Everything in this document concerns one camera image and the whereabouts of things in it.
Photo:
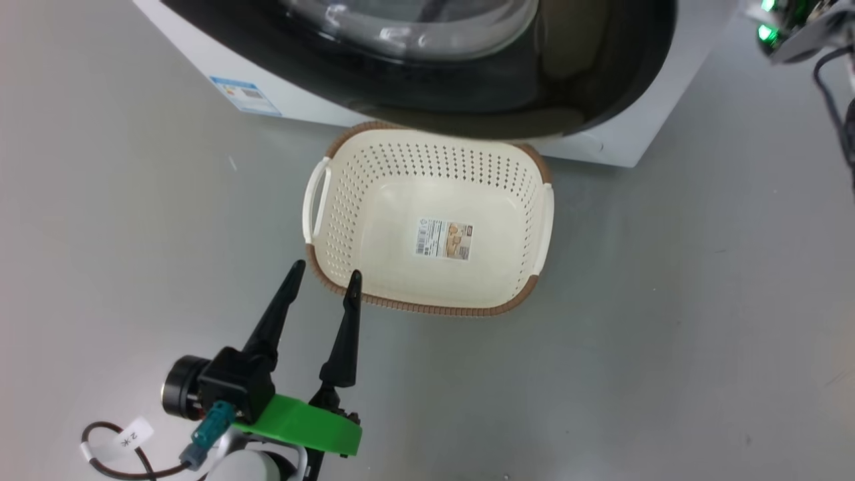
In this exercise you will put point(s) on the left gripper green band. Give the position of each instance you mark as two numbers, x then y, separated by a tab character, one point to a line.
300	421

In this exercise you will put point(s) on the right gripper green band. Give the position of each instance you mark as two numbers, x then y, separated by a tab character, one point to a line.
798	37

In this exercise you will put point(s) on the black round glass washer door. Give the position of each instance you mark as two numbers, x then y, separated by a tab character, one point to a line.
467	87

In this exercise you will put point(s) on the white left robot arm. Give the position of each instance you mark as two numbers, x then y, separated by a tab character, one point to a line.
257	467

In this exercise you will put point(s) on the cream perforated basket brown rim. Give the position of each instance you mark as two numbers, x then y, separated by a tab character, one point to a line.
401	267

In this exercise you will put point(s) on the white front-load washing machine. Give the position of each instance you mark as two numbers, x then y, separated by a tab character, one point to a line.
300	100

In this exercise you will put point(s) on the paper product label sticker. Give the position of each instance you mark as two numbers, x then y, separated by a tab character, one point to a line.
444	238

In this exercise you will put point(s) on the blue energy label sticker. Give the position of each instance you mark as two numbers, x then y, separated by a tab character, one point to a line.
244	95

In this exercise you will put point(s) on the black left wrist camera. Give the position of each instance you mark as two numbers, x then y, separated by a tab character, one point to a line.
234	387

